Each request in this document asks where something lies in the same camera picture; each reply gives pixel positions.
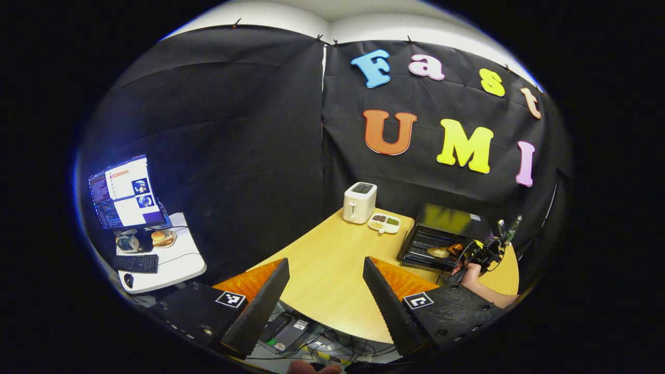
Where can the white divided snack tray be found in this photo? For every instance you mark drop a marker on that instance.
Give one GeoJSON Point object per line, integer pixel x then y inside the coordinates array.
{"type": "Point", "coordinates": [384, 223]}

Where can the golden croissant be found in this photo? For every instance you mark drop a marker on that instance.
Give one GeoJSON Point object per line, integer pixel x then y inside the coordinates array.
{"type": "Point", "coordinates": [438, 252]}

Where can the computer monitor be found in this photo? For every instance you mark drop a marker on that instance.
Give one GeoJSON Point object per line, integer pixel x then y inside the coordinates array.
{"type": "Point", "coordinates": [124, 192]}

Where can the brown bun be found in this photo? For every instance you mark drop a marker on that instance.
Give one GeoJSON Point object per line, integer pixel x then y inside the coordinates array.
{"type": "Point", "coordinates": [162, 238]}

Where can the black computer mouse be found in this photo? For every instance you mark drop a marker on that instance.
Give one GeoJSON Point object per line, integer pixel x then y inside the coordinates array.
{"type": "Point", "coordinates": [128, 280]}

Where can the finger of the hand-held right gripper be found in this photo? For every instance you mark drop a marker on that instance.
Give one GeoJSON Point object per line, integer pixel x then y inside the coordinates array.
{"type": "Point", "coordinates": [455, 250]}

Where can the black backdrop cloth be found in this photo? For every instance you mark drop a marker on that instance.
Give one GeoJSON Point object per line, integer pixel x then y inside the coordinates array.
{"type": "Point", "coordinates": [234, 156]}

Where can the black keyboard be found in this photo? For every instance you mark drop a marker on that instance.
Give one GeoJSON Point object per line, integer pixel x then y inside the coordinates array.
{"type": "Point", "coordinates": [136, 263]}

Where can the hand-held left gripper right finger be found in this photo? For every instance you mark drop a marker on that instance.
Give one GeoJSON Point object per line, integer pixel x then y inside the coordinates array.
{"type": "Point", "coordinates": [392, 311]}

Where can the white side table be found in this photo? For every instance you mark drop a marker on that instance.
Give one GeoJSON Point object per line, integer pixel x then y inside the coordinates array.
{"type": "Point", "coordinates": [176, 265]}

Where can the black electric oven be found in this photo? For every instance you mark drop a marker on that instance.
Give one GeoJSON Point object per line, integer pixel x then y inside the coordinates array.
{"type": "Point", "coordinates": [452, 221]}

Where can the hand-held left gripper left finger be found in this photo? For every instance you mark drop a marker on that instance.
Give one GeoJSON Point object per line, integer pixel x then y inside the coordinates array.
{"type": "Point", "coordinates": [260, 311]}

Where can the white toaster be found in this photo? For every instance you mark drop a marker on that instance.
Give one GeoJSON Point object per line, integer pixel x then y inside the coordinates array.
{"type": "Point", "coordinates": [359, 202]}

